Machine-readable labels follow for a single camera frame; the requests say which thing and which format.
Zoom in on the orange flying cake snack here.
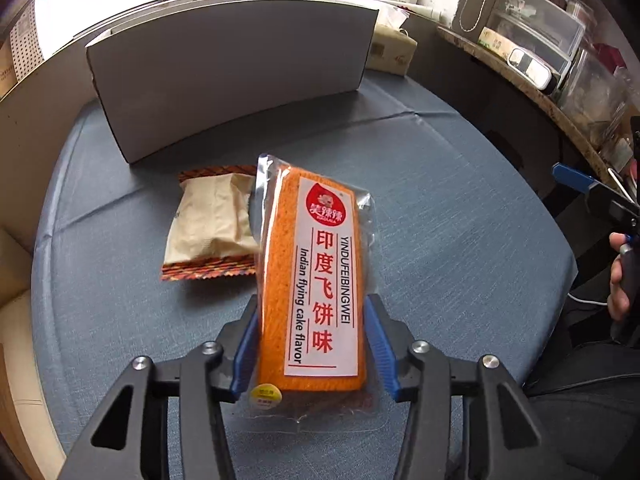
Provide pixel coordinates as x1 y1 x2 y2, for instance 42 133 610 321
250 155 376 425

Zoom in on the person's right hand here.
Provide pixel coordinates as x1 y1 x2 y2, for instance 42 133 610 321
608 232 630 322

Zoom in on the white small device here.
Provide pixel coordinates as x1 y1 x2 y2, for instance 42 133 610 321
506 47 556 94

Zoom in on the blue table cloth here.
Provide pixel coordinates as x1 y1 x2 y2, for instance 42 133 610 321
32 76 576 479

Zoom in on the beige brown-edged snack packet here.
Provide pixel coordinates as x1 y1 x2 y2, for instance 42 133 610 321
160 165 259 282

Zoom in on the clear plastic drawer organizer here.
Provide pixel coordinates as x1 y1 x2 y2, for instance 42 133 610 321
486 0 586 82

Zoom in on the small beige box on shelf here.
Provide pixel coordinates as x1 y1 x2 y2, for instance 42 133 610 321
477 27 516 61

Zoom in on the flat cardboard sheet on floor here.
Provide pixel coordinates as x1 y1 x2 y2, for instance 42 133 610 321
0 343 47 480

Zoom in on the beige tissue pack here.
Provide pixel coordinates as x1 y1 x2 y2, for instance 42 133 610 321
366 4 418 76

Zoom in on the white storage box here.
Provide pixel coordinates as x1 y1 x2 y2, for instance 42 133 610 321
86 0 378 164

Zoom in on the brown cardboard box on sill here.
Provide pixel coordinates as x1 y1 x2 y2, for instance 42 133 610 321
0 39 17 98

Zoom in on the white SANFU shopping bag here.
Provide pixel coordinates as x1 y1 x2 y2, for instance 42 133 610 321
10 1 44 82

